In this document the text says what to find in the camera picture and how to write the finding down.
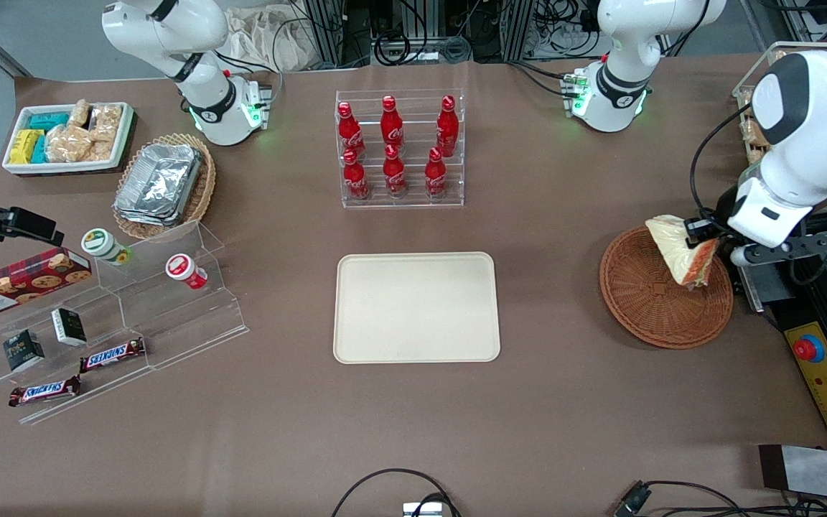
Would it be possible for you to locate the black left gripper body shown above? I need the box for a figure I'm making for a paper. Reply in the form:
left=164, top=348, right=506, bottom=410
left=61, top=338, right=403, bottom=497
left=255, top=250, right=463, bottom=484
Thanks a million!
left=716, top=188, right=741, bottom=241

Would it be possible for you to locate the triangle sandwich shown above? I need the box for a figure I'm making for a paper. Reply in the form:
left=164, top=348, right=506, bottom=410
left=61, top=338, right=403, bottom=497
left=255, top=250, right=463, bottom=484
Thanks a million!
left=645, top=214, right=721, bottom=289

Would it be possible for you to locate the round brown wicker basket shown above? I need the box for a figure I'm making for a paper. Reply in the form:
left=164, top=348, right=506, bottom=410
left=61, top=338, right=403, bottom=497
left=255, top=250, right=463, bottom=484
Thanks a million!
left=599, top=225, right=735, bottom=350

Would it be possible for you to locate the oval light wicker basket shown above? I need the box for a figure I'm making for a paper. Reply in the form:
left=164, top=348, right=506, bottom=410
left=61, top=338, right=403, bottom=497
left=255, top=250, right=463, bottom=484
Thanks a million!
left=112, top=132, right=217, bottom=241

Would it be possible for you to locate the cream plastic tray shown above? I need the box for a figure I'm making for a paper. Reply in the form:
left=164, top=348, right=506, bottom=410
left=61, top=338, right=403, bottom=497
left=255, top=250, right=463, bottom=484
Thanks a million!
left=333, top=251, right=502, bottom=365

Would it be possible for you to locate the red Walkers cookie box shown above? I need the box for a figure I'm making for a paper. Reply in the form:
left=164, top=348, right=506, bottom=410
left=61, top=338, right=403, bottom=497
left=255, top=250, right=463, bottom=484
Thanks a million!
left=0, top=246, right=93, bottom=321

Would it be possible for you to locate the white rectangular bin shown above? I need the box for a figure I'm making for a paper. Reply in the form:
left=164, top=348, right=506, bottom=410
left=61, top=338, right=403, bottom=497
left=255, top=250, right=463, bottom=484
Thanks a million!
left=1, top=102, right=136, bottom=177

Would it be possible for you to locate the green lid yogurt cup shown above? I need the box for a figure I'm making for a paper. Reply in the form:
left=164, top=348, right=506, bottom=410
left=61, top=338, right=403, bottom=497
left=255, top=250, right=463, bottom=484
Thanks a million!
left=81, top=228, right=131, bottom=267

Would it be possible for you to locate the yellow snack pack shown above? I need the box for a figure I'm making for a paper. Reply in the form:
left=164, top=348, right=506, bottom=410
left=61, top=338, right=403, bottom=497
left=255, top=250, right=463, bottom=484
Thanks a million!
left=10, top=129, right=45, bottom=165

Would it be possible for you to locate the black box white label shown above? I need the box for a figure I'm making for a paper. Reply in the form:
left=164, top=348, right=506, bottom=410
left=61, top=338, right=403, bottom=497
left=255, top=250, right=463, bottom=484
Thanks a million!
left=51, top=307, right=88, bottom=348

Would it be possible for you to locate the black box gold print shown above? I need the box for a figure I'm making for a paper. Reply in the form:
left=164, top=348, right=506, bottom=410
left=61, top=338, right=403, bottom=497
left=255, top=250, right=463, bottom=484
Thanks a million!
left=2, top=329, right=46, bottom=373

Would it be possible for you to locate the foil container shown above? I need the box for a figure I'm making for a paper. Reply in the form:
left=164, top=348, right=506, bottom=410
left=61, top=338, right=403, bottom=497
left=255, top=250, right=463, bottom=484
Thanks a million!
left=113, top=143, right=203, bottom=223

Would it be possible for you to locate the Snickers bar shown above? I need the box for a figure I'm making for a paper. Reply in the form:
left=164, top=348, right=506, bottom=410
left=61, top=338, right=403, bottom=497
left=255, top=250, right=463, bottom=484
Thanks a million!
left=8, top=375, right=83, bottom=409
left=79, top=337, right=147, bottom=373

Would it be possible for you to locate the red emergency stop button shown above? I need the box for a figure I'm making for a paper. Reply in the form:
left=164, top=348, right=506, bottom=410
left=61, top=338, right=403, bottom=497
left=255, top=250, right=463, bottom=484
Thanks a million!
left=793, top=334, right=826, bottom=365

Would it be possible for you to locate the red lid yogurt cup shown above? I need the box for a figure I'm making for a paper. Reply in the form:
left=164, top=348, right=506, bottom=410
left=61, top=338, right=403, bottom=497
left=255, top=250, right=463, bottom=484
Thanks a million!
left=165, top=253, right=208, bottom=291

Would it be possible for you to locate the clear acrylic step display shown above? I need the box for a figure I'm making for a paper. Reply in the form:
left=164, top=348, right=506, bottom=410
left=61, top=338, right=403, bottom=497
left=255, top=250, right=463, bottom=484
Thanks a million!
left=0, top=219, right=251, bottom=426

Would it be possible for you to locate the black sealing machine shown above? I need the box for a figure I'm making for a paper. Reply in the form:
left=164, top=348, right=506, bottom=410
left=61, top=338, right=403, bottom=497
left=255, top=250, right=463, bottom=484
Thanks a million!
left=733, top=208, right=827, bottom=455

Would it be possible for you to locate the grey panel black end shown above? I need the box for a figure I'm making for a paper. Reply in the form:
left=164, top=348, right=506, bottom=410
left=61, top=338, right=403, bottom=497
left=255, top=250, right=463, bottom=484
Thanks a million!
left=758, top=444, right=827, bottom=503

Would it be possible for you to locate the red Coca-Cola bottle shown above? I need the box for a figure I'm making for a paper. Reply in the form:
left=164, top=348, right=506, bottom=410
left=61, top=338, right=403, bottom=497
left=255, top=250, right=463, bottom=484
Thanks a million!
left=424, top=147, right=449, bottom=198
left=337, top=101, right=365, bottom=155
left=436, top=96, right=460, bottom=155
left=383, top=144, right=408, bottom=198
left=380, top=96, right=405, bottom=148
left=342, top=149, right=370, bottom=201

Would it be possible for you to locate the clear acrylic bottle rack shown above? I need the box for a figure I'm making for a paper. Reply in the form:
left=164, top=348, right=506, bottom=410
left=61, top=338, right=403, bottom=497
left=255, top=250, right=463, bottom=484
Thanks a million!
left=335, top=89, right=466, bottom=209

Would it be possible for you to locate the beige cloth bag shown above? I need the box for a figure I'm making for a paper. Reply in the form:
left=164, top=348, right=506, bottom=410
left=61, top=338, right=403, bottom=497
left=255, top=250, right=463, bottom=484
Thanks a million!
left=223, top=6, right=322, bottom=73

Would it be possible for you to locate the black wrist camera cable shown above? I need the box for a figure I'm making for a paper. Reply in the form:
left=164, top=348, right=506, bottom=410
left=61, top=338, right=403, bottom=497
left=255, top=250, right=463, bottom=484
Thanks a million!
left=690, top=104, right=755, bottom=234

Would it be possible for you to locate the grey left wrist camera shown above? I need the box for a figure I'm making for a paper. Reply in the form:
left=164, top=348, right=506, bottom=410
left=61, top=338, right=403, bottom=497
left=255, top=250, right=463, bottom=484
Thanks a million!
left=732, top=237, right=827, bottom=269

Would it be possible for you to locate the white wire rack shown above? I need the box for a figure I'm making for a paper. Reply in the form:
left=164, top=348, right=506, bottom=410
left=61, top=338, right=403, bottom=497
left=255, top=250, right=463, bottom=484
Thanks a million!
left=733, top=42, right=827, bottom=169

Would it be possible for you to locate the black arm base cable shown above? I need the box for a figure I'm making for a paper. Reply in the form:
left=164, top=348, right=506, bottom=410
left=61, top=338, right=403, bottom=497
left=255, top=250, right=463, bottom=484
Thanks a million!
left=507, top=60, right=578, bottom=98
left=214, top=49, right=285, bottom=108

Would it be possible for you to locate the thin black cable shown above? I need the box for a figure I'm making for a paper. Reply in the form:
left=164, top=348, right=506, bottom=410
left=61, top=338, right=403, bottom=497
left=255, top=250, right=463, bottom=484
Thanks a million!
left=640, top=480, right=827, bottom=517

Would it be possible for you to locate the black cable plug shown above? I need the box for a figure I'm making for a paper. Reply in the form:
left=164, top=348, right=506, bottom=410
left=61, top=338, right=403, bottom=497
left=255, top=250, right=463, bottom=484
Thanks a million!
left=613, top=483, right=653, bottom=517

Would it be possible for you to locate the aluminium frame post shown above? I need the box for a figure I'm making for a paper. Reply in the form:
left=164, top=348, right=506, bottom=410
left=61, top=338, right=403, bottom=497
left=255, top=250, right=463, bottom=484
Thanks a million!
left=304, top=0, right=346, bottom=69
left=500, top=0, right=535, bottom=62

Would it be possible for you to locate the black looped cable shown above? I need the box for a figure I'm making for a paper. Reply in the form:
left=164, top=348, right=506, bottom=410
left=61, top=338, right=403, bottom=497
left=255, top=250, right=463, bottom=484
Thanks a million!
left=331, top=468, right=462, bottom=517

